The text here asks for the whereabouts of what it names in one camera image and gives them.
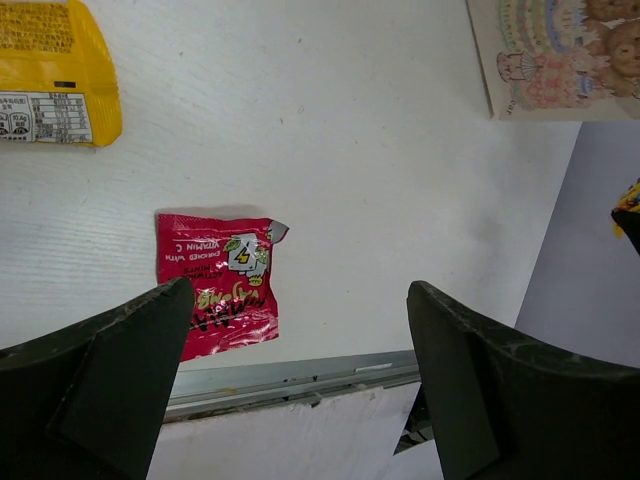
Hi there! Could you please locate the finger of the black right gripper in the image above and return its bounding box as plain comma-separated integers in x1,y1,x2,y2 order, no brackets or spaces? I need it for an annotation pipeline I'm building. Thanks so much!
611,210,640,253

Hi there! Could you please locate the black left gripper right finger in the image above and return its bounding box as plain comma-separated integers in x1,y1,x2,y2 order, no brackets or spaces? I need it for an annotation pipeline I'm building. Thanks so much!
407,281,639,479

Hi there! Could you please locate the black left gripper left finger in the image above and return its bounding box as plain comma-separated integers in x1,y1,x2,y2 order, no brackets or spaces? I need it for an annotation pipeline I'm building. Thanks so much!
1,278,194,479

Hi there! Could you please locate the yellow snack bar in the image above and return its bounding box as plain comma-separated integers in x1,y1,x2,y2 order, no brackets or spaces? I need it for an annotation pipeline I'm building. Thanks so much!
1,1,123,147
611,178,639,238

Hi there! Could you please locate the cream paper gift bag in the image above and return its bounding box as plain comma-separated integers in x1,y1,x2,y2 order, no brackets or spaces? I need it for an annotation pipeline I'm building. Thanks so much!
467,0,639,122

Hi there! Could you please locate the red candy pouch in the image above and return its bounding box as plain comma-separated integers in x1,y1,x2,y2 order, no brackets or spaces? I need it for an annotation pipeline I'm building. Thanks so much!
156,213,289,362

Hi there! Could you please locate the aluminium front rail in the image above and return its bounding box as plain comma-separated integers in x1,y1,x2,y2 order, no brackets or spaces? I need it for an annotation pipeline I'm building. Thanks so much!
164,350,420,423

